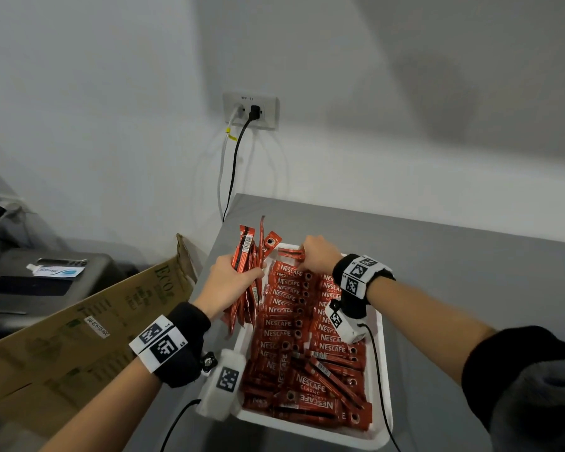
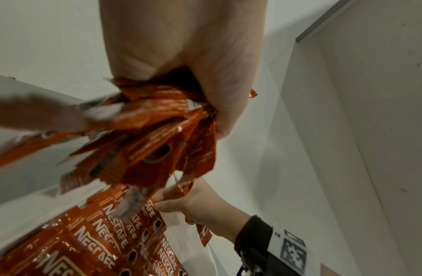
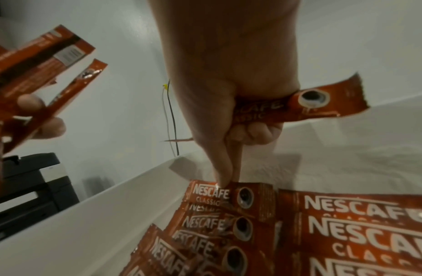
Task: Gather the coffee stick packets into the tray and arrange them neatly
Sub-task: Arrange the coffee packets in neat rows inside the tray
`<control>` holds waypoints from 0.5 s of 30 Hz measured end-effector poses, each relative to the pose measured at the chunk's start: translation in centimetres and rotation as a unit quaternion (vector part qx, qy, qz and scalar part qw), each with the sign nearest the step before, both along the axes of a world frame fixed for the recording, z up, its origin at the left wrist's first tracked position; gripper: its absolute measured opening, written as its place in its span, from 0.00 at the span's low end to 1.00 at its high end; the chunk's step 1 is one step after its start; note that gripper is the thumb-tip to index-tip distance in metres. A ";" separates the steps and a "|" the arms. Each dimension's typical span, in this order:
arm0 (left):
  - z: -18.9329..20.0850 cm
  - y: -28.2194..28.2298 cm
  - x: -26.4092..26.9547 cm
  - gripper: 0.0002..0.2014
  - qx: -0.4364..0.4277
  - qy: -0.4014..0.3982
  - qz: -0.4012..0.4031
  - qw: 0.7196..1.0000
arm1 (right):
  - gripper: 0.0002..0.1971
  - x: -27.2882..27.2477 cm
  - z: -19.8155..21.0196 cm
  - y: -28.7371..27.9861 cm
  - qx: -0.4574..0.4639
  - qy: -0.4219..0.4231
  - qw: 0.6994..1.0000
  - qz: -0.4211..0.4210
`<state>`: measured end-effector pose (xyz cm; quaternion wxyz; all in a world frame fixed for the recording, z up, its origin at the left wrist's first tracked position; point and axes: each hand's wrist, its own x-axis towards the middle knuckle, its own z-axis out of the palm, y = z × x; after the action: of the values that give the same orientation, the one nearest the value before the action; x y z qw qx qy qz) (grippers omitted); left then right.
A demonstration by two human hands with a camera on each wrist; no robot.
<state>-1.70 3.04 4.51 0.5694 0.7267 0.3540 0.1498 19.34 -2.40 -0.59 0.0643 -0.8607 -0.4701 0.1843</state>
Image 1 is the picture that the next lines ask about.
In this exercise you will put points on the pile of red coffee sachets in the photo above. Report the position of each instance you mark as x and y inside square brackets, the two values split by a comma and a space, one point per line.
[311, 395]

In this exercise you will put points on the person's left forearm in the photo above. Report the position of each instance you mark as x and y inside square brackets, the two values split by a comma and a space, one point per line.
[103, 414]

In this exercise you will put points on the dark grey printer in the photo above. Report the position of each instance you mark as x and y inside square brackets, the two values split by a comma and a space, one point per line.
[37, 305]

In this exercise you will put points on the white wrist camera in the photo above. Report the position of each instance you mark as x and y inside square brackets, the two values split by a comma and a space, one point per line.
[353, 331]
[216, 404]

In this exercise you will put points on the grey wall socket plate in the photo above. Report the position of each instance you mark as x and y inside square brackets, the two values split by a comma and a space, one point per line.
[270, 112]

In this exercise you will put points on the grey knit garment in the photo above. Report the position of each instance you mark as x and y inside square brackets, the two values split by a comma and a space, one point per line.
[541, 409]

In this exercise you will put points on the brown cardboard box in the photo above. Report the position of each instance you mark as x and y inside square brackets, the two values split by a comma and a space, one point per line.
[75, 353]

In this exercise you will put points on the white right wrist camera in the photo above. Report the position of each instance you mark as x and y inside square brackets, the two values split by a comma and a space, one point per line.
[353, 331]

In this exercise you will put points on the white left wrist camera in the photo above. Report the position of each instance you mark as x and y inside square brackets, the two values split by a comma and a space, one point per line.
[216, 404]

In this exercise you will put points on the bunch of Nescafe sachets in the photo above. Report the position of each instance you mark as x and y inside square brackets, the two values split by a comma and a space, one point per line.
[245, 244]

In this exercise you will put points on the white and blue packet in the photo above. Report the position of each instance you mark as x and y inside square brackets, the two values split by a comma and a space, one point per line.
[56, 271]

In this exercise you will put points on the black left wristband with markers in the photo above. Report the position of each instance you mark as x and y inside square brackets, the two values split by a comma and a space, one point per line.
[183, 353]

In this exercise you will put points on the black shirt sleeve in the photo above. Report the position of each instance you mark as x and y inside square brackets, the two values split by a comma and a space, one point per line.
[499, 362]

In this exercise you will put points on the person's right forearm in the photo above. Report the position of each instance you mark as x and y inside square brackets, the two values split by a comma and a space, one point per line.
[428, 324]

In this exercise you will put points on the pile of red Nescafe sachets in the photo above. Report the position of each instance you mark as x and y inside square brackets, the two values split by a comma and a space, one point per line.
[282, 320]

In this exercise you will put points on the white plastic tray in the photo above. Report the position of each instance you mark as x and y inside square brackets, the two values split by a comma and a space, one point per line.
[374, 371]

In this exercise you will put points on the black power plug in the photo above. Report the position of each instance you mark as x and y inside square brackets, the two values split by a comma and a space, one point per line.
[254, 112]

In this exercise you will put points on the person's left hand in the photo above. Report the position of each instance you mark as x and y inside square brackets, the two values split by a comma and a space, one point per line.
[221, 287]

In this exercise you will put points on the flat black device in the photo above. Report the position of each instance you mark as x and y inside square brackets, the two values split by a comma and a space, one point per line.
[63, 262]

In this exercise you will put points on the black wristband with markers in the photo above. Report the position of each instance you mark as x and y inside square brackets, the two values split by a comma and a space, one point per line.
[183, 353]
[341, 270]

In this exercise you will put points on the person's right hand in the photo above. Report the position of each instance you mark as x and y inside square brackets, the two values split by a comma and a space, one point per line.
[322, 256]

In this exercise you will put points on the black right wristband with markers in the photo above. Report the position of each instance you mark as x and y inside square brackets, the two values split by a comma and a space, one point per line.
[341, 270]

